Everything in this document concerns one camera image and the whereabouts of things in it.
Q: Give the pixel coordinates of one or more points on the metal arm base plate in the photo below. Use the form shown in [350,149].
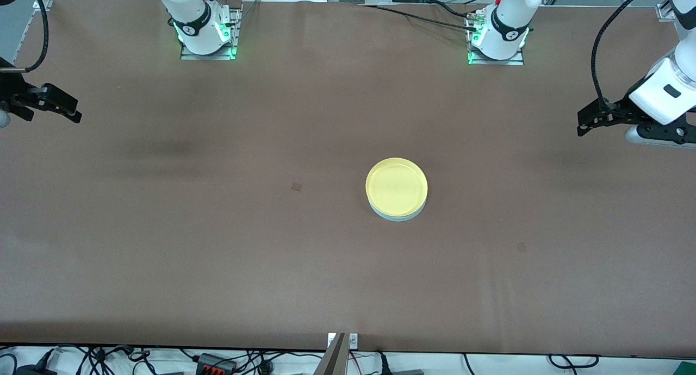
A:
[497,62]
[235,38]

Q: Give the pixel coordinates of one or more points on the black flat device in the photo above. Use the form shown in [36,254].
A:
[35,370]

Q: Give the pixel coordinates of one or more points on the small metal mount bracket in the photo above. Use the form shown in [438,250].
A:
[353,341]

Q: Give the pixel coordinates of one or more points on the pale green ceramic plate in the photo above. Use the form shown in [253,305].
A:
[397,218]

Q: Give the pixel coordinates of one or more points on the black power plug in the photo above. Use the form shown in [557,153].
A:
[384,367]

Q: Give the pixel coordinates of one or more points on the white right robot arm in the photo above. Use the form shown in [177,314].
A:
[193,16]

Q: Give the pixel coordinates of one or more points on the metal corner bracket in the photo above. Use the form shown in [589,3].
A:
[39,5]
[663,12]

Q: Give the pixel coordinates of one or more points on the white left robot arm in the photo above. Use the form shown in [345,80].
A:
[508,22]

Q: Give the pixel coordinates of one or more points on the yellow ceramic plate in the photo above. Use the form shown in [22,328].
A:
[396,186]

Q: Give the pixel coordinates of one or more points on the small square tape patch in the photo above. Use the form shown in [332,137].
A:
[296,187]

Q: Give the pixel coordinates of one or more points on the brown table mat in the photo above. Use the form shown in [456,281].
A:
[217,255]

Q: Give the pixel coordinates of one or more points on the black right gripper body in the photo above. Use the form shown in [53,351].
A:
[12,92]

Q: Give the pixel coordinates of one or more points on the black box orange connectors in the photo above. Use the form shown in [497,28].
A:
[215,364]

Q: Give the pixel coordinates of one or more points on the brown camera mount bar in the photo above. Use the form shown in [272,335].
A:
[333,361]

